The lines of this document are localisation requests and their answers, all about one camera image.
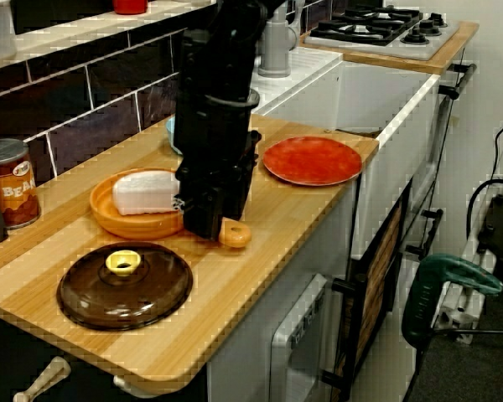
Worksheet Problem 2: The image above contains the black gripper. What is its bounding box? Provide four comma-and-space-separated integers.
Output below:
171, 95, 263, 242

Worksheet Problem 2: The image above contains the salmon nigiri sushi toy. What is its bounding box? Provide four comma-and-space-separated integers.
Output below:
111, 168, 182, 217

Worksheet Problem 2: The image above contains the orange toy frying pan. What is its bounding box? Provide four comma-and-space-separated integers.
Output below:
90, 167, 252, 250

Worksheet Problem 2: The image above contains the brown lid with yellow knob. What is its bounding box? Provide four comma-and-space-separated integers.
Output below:
55, 240, 194, 332

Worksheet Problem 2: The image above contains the light blue bowl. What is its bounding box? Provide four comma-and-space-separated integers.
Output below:
165, 116, 184, 156

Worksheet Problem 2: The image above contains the red plate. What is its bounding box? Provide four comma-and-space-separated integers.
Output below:
262, 135, 364, 187

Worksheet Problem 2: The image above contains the grey dishwasher panel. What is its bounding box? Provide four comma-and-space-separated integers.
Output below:
269, 273, 331, 402

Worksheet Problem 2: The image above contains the grey toy faucet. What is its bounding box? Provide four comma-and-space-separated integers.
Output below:
257, 0, 306, 79

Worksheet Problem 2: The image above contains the white toy sink unit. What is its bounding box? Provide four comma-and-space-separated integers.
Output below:
251, 44, 441, 260

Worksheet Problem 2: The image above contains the white round knob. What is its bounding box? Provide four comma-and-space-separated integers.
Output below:
111, 374, 152, 399

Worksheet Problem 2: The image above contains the toy beans can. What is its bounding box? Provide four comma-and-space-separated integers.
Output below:
0, 137, 42, 230

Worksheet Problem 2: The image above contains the red sauce bottle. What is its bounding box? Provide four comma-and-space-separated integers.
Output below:
111, 0, 148, 15

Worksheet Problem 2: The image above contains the green power tool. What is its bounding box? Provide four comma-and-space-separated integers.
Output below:
401, 253, 503, 348

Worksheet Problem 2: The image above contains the toy gas stove top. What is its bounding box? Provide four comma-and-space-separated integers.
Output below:
303, 3, 462, 60

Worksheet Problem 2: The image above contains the aluminium extrusion piece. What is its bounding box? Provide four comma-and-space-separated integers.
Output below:
430, 281, 487, 345

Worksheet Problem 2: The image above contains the wooden door with black frame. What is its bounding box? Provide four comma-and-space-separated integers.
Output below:
321, 178, 414, 402

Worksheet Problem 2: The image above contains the black drawer handle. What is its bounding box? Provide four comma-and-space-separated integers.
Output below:
405, 208, 444, 259

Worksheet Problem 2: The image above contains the cream wooden handle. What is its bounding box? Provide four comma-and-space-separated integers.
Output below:
12, 357, 71, 402

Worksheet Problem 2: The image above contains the black looped cable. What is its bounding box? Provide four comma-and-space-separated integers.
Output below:
466, 178, 503, 235

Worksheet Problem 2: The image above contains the grey oven handle bar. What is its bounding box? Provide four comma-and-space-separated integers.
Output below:
438, 61, 478, 101

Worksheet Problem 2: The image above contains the black tool cable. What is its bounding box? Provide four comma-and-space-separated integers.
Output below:
433, 327, 503, 337

